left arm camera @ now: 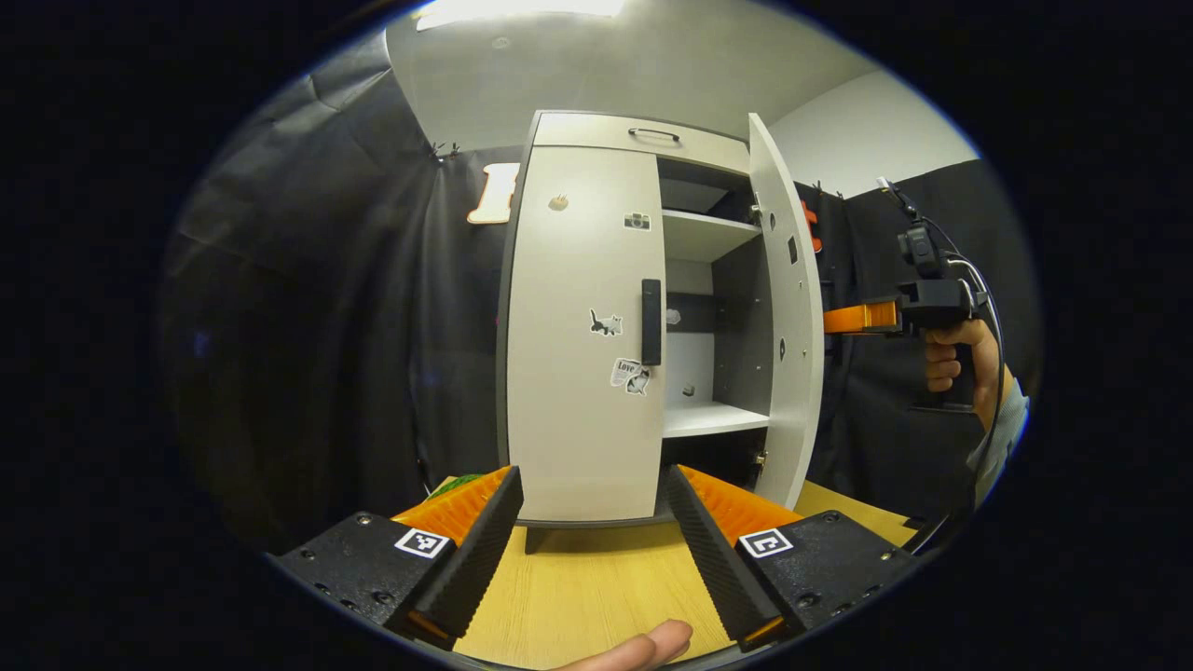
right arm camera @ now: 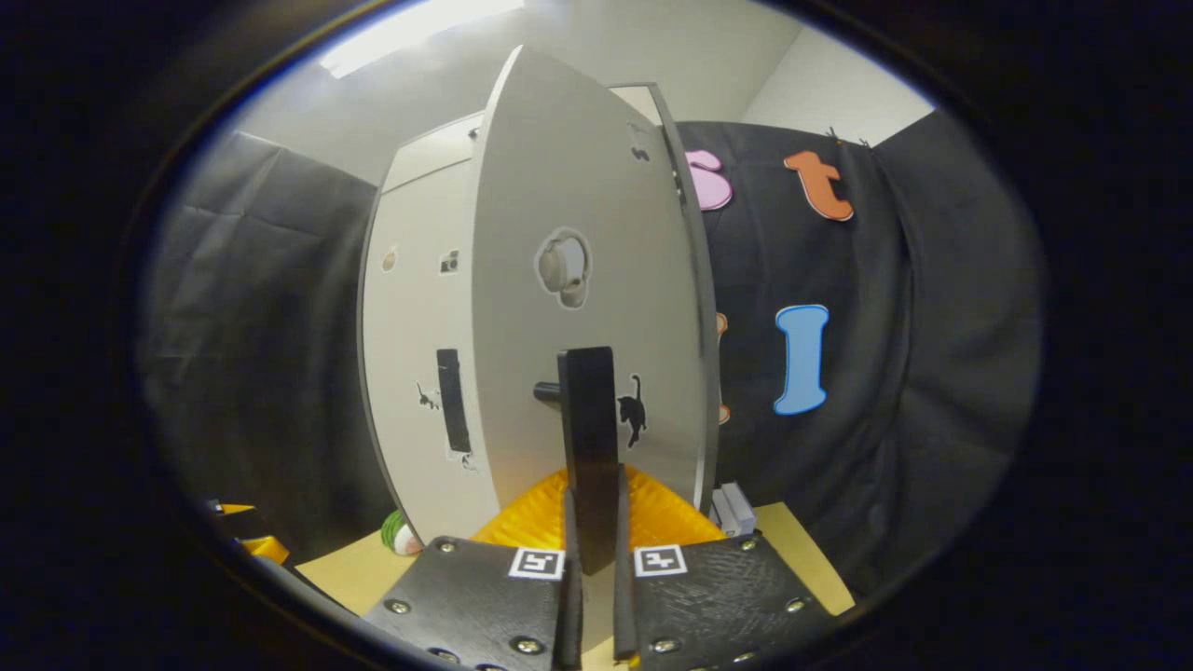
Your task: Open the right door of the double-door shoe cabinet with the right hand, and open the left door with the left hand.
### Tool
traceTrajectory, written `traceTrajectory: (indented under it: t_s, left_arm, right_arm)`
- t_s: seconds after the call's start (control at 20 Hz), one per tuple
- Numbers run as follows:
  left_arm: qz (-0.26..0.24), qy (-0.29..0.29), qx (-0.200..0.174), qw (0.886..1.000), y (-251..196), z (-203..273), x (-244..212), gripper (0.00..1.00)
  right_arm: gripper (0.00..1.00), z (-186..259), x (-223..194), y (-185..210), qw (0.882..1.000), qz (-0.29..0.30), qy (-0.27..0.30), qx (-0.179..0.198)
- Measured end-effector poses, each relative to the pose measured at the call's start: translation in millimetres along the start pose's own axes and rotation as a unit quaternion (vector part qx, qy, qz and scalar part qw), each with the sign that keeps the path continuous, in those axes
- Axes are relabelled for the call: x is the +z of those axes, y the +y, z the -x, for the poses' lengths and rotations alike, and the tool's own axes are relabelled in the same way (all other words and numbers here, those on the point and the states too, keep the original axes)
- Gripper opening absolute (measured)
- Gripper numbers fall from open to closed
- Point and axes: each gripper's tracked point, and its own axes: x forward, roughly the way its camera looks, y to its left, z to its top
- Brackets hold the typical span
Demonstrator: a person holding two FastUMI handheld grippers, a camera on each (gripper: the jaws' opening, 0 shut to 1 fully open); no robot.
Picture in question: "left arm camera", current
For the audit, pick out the black cat sticker cabinet door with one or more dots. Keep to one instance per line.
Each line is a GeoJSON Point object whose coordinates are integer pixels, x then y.
{"type": "Point", "coordinates": [792, 391]}

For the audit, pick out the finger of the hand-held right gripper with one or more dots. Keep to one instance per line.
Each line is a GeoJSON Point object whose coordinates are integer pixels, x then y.
{"type": "Point", "coordinates": [857, 318]}

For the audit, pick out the camera sticker shoe cabinet door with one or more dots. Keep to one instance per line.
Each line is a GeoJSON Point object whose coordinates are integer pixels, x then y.
{"type": "Point", "coordinates": [569, 298]}

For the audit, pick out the black backdrop cloth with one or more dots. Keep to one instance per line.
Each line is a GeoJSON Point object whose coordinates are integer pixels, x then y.
{"type": "Point", "coordinates": [354, 308]}

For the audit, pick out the beige double-door shoe cabinet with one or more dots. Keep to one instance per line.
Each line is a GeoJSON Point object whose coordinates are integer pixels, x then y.
{"type": "Point", "coordinates": [708, 238]}

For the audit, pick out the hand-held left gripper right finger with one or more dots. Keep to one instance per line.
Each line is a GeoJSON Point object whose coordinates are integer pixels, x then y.
{"type": "Point", "coordinates": [713, 550]}

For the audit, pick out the black backdrop clip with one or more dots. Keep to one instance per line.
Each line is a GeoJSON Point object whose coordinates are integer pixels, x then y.
{"type": "Point", "coordinates": [445, 151]}
{"type": "Point", "coordinates": [828, 189]}

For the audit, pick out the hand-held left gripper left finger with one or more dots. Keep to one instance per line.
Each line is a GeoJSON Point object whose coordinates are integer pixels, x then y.
{"type": "Point", "coordinates": [480, 550]}

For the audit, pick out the green object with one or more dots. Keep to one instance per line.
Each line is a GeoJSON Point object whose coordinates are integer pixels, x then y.
{"type": "Point", "coordinates": [457, 485]}

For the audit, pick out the ceiling light panel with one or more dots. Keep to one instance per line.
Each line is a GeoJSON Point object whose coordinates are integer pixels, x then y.
{"type": "Point", "coordinates": [522, 9]}

